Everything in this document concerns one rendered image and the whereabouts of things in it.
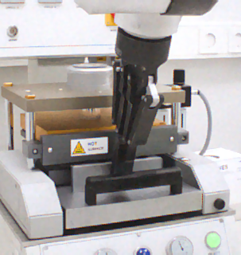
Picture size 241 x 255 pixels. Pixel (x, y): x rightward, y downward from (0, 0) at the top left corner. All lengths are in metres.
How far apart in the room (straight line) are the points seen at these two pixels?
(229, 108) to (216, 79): 0.10
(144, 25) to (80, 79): 0.25
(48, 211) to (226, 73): 1.02
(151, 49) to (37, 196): 0.26
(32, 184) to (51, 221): 0.06
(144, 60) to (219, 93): 0.97
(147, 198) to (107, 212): 0.06
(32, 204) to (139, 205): 0.16
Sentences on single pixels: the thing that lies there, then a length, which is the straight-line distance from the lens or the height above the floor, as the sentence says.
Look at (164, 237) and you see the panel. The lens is 0.91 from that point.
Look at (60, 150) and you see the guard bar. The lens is 0.91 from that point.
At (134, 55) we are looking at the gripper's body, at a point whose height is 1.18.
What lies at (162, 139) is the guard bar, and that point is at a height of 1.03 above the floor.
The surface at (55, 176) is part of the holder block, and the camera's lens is 0.94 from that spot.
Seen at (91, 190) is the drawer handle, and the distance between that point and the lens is 0.85.
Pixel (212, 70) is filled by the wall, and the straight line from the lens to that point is 1.72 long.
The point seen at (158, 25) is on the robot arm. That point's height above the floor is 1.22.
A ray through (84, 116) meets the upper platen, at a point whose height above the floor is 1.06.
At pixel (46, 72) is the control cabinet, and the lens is 1.16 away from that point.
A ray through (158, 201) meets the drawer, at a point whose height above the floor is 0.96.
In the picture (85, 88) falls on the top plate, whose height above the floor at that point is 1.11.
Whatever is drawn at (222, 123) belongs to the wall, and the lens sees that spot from 1.77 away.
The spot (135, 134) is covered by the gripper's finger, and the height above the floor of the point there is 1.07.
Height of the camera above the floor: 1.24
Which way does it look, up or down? 8 degrees down
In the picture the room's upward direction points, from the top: straight up
